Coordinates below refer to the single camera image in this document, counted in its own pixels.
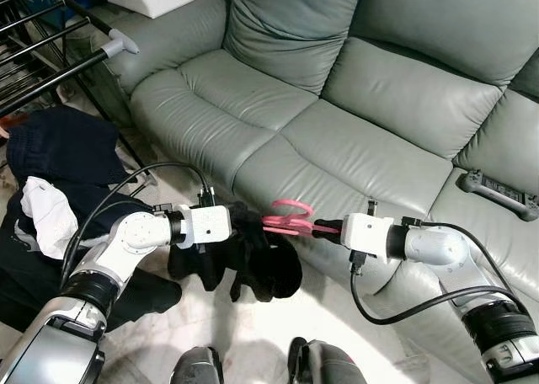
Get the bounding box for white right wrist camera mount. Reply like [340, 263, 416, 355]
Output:
[340, 213, 397, 264]

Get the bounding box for grey green leather sofa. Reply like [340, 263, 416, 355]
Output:
[108, 0, 539, 384]

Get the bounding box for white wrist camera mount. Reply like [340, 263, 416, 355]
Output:
[340, 213, 397, 264]
[179, 205, 232, 250]

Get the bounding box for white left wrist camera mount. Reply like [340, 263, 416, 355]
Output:
[179, 205, 232, 250]

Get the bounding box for white cloth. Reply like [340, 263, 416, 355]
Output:
[19, 176, 82, 261]

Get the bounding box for pink plastic hanger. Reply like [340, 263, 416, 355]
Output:
[263, 199, 342, 233]
[263, 216, 342, 236]

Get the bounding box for grey robot left leg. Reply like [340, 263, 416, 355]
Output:
[171, 346, 225, 384]

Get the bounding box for small black garment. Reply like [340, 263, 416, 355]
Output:
[167, 203, 304, 304]

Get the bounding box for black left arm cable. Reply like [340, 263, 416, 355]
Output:
[61, 163, 211, 292]

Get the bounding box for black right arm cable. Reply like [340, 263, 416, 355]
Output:
[350, 220, 506, 326]

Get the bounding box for long black garment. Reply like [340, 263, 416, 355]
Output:
[0, 186, 183, 334]

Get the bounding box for grey robot leg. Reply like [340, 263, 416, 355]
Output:
[288, 338, 369, 384]
[171, 346, 225, 384]

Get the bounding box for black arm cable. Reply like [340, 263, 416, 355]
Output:
[61, 163, 211, 292]
[350, 220, 506, 326]

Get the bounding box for navy garment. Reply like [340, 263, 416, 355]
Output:
[4, 106, 152, 233]

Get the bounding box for grey robot right leg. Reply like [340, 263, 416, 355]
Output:
[288, 338, 369, 384]

